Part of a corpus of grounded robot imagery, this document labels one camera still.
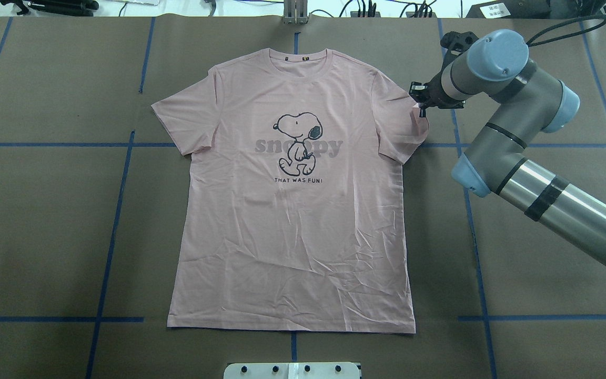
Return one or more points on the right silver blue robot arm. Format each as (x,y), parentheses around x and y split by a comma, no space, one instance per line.
(530,101)

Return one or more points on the pink Snoopy t-shirt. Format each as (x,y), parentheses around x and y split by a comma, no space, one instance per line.
(295,216)

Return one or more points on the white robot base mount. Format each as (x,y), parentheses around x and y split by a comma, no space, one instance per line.
(294,370)

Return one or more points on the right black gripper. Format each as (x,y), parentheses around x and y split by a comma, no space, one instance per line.
(436,93)

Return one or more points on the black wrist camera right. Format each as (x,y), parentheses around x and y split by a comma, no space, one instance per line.
(456,43)

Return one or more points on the aluminium frame post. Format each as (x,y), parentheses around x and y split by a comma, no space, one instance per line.
(295,12)

